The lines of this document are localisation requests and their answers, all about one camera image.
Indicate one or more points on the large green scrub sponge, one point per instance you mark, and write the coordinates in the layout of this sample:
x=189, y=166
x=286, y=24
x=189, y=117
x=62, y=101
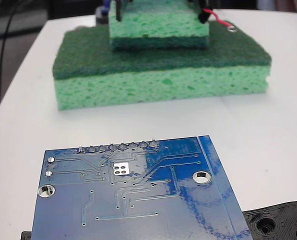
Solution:
x=151, y=82

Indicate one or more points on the blue printed circuit board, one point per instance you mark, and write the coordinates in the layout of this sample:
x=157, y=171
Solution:
x=163, y=205

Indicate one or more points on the small green scrub sponge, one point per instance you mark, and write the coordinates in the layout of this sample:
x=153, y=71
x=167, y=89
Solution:
x=158, y=25

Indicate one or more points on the black printed plastic bracket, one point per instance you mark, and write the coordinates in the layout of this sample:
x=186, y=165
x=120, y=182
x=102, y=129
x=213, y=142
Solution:
x=276, y=220

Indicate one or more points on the blue and black gadget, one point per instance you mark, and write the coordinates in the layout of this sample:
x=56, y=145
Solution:
x=101, y=15

